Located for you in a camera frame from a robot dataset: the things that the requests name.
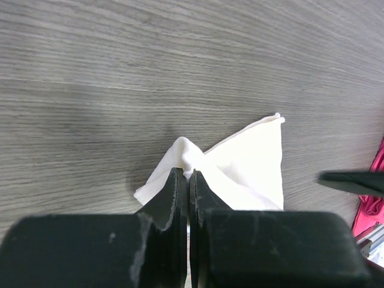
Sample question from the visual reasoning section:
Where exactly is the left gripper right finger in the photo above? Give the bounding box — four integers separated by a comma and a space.
190, 171, 373, 287

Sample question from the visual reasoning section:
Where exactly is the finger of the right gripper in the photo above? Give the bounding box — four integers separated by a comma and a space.
317, 170, 383, 197

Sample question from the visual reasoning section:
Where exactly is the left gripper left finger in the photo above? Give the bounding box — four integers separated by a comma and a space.
1, 168, 187, 287

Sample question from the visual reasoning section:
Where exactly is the white cloth napkin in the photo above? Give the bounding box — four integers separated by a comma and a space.
134, 113, 285, 211

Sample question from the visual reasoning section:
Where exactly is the pink folded cloth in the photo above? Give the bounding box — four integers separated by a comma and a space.
351, 136, 384, 238

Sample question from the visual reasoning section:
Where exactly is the aluminium front rail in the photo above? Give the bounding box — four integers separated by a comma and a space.
355, 224, 383, 258

